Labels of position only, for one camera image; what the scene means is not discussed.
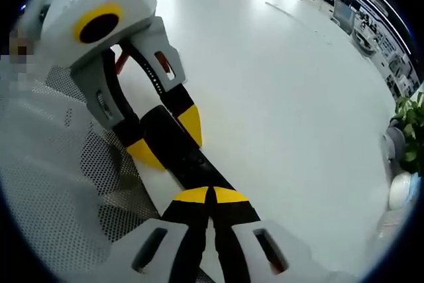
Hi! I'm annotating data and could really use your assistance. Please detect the light blue office chair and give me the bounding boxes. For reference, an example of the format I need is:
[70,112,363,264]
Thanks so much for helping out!
[332,0,356,36]

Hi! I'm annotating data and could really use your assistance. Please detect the black remote control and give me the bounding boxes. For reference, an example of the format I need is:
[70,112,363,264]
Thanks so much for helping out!
[140,105,244,199]

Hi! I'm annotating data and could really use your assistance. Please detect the green leafy plant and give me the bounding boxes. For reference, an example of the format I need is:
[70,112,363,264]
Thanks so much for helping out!
[390,91,424,175]

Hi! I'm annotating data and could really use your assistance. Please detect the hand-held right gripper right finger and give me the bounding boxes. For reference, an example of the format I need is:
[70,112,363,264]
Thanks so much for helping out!
[210,186,336,283]

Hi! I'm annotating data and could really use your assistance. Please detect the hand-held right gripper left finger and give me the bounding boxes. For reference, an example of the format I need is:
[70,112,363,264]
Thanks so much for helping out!
[109,186,213,283]

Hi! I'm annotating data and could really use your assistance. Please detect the grey mesh office chair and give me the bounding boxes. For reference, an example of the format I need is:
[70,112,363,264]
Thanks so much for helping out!
[0,64,215,283]

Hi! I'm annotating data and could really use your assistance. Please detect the white spray bottle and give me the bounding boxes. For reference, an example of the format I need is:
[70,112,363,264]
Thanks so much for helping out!
[388,172,422,210]

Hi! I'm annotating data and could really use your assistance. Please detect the grey plant pot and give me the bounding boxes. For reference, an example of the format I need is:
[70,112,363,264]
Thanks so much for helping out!
[380,125,407,162]

